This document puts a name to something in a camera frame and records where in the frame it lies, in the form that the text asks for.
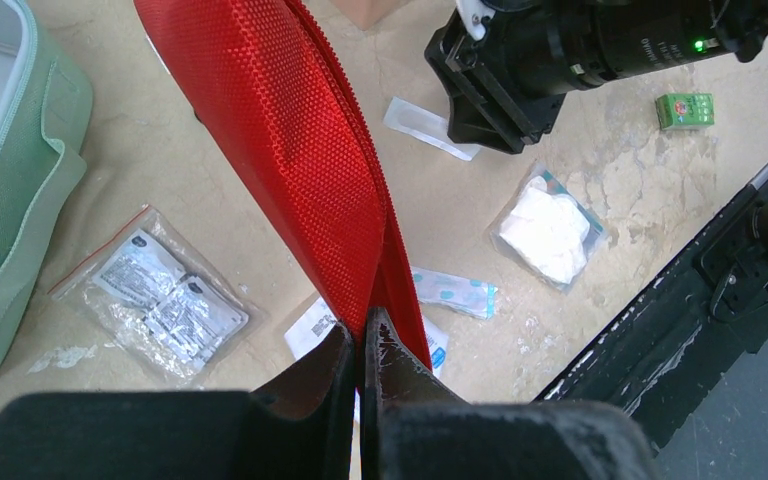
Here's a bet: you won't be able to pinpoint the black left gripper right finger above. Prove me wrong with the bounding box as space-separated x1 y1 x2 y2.
360 308 659 479

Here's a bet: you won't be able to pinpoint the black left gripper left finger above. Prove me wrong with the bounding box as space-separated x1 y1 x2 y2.
0 325 354 479

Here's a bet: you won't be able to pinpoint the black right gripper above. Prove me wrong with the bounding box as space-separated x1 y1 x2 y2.
425 0 722 154

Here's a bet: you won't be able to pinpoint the white swab packet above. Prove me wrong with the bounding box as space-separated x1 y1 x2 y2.
383 97 482 162

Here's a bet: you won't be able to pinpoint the teal bandage strip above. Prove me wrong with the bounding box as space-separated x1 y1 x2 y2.
411 267 498 320

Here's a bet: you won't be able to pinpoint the red first aid pouch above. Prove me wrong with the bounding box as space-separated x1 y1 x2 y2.
135 0 430 364

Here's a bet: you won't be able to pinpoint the green medicine case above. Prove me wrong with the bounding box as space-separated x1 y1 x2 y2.
0 1 94 365

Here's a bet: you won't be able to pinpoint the white blue mask packet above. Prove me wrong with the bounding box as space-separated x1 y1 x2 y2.
284 297 449 378

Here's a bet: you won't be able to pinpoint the gauze in clear bag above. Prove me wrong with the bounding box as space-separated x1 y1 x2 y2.
488 163 608 294

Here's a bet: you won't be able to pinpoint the peach desk file organizer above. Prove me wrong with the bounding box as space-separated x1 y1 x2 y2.
331 0 402 30

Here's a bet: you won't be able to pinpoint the small green box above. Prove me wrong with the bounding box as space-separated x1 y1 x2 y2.
655 93 715 131

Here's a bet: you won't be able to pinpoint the clear bag alcohol pads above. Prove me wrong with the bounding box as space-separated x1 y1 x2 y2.
48 205 264 389

